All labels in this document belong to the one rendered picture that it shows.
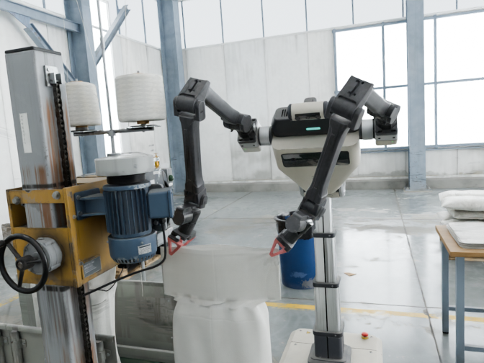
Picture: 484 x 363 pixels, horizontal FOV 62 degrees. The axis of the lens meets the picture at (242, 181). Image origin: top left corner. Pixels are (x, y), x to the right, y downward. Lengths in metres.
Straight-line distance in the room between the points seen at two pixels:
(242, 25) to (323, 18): 1.87
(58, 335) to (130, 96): 0.80
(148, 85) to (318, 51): 8.37
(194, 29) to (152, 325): 9.00
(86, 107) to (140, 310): 1.16
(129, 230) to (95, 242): 0.17
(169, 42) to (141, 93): 9.18
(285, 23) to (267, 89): 1.52
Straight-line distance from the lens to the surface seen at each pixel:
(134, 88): 1.40
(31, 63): 1.39
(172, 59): 10.46
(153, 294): 2.21
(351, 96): 1.31
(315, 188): 1.42
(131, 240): 1.30
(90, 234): 1.42
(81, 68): 7.74
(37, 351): 2.00
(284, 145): 1.82
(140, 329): 2.34
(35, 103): 1.38
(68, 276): 1.40
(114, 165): 1.26
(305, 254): 3.76
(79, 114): 1.55
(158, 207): 1.30
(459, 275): 2.58
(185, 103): 1.41
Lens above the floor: 1.47
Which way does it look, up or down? 7 degrees down
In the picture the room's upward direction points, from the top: 4 degrees counter-clockwise
